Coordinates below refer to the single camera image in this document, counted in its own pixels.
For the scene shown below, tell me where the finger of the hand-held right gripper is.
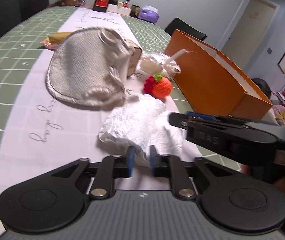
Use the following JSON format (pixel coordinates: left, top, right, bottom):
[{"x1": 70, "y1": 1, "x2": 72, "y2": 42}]
[
  {"x1": 169, "y1": 112, "x2": 190, "y2": 131},
  {"x1": 185, "y1": 111, "x2": 254, "y2": 128}
]

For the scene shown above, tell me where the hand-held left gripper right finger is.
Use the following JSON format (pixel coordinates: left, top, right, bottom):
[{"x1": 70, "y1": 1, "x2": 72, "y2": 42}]
[{"x1": 149, "y1": 145, "x2": 235, "y2": 198}]

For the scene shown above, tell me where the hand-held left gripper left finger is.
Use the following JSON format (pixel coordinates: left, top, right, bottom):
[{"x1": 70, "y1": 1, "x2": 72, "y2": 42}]
[{"x1": 50, "y1": 146, "x2": 135, "y2": 200}]

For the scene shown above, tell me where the orange cardboard box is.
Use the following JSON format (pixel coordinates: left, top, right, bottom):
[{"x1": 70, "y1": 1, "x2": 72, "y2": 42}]
[{"x1": 164, "y1": 29, "x2": 274, "y2": 121}]

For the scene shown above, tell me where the orange crochet fruit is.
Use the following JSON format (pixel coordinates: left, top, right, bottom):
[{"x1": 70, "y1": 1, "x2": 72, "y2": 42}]
[{"x1": 152, "y1": 73, "x2": 172, "y2": 98}]

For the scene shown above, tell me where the red crochet berry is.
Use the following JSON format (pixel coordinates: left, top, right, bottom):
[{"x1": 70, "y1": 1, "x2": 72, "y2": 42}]
[{"x1": 144, "y1": 76, "x2": 158, "y2": 94}]

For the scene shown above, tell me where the clear plastic bag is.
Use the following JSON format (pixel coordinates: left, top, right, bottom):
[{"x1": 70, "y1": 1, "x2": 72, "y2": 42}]
[{"x1": 140, "y1": 49, "x2": 198, "y2": 79}]

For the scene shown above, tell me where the yellow snack packet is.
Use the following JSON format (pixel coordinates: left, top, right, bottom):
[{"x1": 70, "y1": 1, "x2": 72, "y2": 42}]
[{"x1": 40, "y1": 32, "x2": 73, "y2": 50}]

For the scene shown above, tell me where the wooden radio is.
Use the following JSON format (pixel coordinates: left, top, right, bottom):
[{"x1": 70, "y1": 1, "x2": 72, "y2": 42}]
[{"x1": 126, "y1": 39, "x2": 143, "y2": 77}]

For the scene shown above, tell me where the black chair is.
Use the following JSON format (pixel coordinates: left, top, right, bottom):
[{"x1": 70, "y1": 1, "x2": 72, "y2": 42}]
[
  {"x1": 0, "y1": 0, "x2": 22, "y2": 53},
  {"x1": 13, "y1": 0, "x2": 49, "y2": 20},
  {"x1": 164, "y1": 17, "x2": 207, "y2": 42}
]

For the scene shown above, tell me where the white printed table runner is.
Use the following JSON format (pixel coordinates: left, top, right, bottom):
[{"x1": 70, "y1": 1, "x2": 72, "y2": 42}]
[{"x1": 0, "y1": 7, "x2": 200, "y2": 238}]

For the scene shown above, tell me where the cream door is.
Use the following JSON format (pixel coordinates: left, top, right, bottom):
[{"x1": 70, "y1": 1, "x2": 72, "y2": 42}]
[{"x1": 221, "y1": 0, "x2": 279, "y2": 68}]

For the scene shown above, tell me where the purple tissue pack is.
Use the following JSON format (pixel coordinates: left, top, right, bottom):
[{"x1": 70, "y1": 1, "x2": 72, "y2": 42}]
[{"x1": 138, "y1": 5, "x2": 159, "y2": 23}]

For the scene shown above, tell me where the dark glass jar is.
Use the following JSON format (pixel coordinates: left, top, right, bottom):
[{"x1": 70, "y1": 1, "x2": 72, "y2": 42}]
[{"x1": 130, "y1": 4, "x2": 141, "y2": 18}]

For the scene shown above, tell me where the white box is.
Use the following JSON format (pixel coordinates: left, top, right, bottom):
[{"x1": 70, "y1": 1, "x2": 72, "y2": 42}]
[{"x1": 107, "y1": 4, "x2": 132, "y2": 15}]

